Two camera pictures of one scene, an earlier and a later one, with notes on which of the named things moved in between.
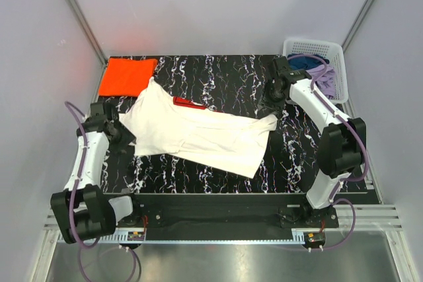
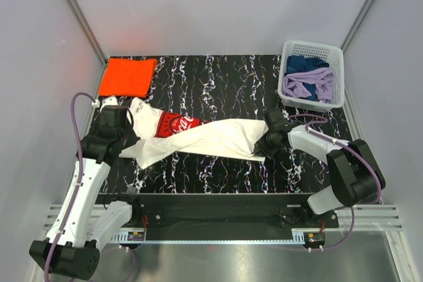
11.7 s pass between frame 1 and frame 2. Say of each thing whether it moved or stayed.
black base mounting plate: stayed
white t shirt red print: moved
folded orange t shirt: stayed
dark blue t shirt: stayed
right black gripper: moved
